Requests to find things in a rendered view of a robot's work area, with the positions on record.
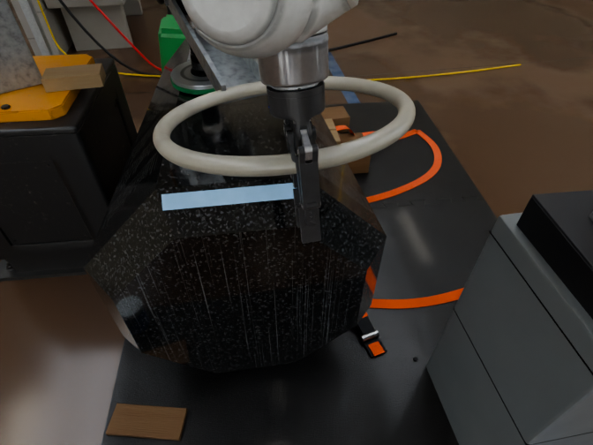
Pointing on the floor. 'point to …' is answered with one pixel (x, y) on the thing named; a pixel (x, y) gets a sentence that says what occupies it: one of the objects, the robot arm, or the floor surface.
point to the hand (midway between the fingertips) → (306, 215)
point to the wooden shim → (147, 421)
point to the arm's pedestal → (515, 351)
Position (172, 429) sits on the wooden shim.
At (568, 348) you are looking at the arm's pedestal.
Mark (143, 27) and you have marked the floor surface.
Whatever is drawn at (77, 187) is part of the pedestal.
